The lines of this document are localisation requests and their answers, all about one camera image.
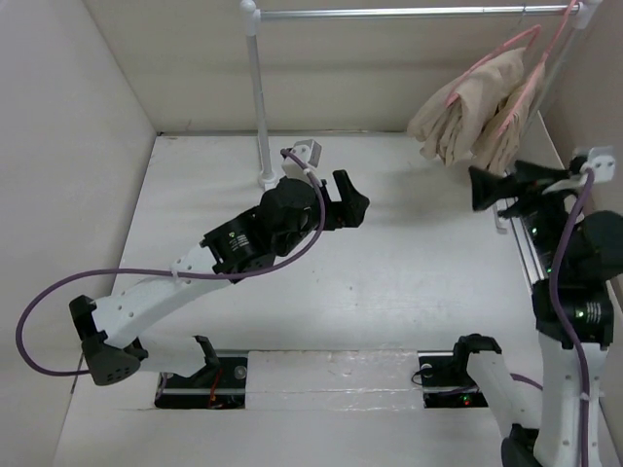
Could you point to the pink hanger with trousers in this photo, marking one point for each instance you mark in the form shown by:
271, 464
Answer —
513, 117

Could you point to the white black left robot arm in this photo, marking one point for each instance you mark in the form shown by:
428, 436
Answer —
113, 330

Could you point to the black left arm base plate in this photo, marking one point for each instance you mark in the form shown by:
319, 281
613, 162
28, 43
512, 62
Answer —
217, 390

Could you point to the beige cargo trousers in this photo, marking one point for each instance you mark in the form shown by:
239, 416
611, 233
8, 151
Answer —
450, 121

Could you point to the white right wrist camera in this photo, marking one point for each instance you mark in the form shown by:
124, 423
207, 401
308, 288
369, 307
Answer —
599, 160

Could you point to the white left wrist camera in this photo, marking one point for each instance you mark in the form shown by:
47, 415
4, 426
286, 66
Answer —
301, 160

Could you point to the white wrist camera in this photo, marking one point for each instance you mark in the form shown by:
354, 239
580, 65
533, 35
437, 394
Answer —
599, 160
301, 160

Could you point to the beige trousers hung on hanger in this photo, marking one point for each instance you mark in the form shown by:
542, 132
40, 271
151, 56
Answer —
487, 155

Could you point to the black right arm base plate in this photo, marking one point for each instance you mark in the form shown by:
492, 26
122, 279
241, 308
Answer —
448, 380

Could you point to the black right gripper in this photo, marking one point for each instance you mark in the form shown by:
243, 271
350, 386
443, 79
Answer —
529, 180

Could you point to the silver clothes rack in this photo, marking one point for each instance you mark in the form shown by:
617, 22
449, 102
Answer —
388, 56

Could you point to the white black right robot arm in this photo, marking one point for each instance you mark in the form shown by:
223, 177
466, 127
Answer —
574, 316

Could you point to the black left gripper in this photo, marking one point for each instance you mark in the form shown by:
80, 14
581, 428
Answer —
347, 213

